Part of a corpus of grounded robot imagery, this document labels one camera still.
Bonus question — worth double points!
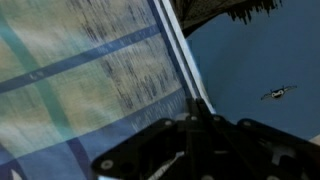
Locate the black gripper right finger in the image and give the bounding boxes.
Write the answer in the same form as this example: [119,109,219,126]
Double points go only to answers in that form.
[196,98,320,180]

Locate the blue checkered bed blanket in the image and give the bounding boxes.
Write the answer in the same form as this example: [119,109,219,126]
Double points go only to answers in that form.
[0,0,196,180]

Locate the blue cover book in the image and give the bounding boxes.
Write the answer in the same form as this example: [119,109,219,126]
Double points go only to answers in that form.
[146,0,320,146]

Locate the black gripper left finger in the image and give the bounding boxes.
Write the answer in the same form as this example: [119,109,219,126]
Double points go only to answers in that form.
[91,98,201,180]

